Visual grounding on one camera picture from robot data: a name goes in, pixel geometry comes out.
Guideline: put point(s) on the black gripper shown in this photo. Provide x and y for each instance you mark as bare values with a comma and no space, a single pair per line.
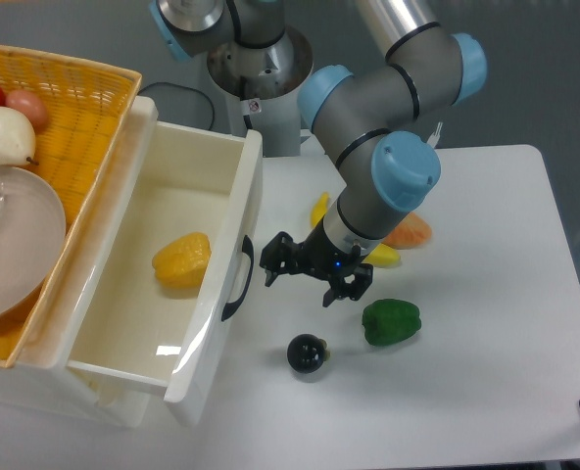
319,258

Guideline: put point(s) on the white top drawer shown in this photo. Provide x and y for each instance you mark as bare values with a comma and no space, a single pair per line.
163,342

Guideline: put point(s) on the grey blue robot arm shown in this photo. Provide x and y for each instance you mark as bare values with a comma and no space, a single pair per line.
358,121

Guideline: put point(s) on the yellow toy banana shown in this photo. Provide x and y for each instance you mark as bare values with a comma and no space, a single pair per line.
381,256

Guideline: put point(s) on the black round mangosteen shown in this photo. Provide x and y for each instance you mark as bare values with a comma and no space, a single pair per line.
306,353

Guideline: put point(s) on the green bell pepper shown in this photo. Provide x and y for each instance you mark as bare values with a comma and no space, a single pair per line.
388,322

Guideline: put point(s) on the orange fruit slice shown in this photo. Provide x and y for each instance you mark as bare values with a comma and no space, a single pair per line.
410,233

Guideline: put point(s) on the yellow toy corn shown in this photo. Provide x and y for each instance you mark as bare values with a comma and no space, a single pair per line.
182,264

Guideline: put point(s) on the yellow wicker basket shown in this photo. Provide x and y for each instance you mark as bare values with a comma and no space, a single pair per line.
88,103

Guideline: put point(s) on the beige plate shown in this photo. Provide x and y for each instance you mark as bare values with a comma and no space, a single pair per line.
32,234

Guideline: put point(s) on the white toy pear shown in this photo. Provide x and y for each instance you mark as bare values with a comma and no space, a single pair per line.
17,139

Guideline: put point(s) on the pink toy peach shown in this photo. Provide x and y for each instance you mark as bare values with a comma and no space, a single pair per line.
31,106

